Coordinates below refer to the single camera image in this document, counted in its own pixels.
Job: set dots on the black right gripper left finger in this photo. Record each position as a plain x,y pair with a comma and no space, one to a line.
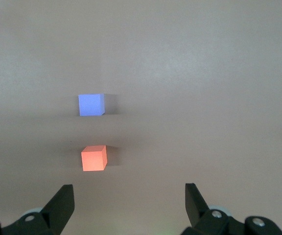
55,210

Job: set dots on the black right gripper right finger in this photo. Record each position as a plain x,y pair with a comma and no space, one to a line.
197,208

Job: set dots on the purple foam block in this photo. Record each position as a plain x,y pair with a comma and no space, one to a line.
90,105

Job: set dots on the orange foam block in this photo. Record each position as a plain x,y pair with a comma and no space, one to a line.
93,159

